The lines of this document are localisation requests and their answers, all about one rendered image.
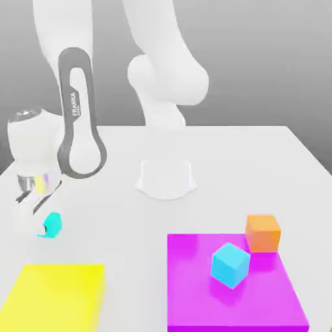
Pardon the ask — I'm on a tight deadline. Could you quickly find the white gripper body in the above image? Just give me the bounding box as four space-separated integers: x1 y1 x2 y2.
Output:
11 189 63 238

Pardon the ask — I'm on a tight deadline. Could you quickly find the small turquoise cube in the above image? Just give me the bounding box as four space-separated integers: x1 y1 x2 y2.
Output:
37 211 63 239

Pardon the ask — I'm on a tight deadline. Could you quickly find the small light blue cube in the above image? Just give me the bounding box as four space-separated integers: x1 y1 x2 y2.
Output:
210 243 252 290

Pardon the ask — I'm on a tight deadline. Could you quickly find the small orange cube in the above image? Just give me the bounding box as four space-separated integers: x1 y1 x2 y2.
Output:
245 214 282 254

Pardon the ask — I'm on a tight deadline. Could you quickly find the large yellow box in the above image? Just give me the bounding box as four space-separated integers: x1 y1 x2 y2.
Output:
0 263 107 332

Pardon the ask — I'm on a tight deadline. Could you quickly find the large magenta box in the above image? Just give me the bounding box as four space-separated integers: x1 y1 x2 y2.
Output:
167 233 311 332

